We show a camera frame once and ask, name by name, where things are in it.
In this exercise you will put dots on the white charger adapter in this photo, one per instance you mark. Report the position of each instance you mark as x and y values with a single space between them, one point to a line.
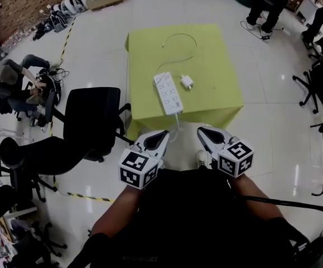
186 82

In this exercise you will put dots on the pile of black equipment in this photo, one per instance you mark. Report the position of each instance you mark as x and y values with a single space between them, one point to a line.
52 21

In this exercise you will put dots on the person's left forearm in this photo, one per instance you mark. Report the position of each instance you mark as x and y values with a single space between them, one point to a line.
113 211

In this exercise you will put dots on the white power strip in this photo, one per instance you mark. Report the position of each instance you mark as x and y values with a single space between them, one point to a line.
168 93

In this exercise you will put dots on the person's right forearm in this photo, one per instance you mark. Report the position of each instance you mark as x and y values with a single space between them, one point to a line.
256 197

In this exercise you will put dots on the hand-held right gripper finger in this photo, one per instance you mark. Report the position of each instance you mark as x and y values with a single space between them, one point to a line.
225 135
207 147

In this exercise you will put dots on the person's black shirt torso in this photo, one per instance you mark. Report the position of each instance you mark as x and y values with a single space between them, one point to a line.
189 219

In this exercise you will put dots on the row of white round devices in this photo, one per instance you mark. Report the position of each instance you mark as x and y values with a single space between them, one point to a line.
69 5

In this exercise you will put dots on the white cabinet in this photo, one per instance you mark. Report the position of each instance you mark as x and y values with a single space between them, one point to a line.
306 8

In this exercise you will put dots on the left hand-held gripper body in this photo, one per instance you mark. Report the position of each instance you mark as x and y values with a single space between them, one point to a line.
134 166

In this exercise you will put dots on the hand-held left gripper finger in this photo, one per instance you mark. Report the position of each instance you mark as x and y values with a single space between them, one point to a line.
142 139
165 147

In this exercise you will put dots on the person's white right shoe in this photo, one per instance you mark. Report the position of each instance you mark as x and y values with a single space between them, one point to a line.
203 158

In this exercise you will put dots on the green cloth covered table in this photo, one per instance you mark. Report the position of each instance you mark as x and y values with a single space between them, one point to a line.
211 74

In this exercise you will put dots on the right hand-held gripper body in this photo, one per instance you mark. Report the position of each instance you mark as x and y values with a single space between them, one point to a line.
235 158

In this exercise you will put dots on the black power adapter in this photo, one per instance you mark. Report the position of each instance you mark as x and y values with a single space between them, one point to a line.
265 38

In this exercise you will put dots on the yellow black floor tape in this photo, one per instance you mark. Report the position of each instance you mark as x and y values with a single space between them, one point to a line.
66 42
91 197

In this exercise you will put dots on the cardboard box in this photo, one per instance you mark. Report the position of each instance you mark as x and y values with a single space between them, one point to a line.
105 0

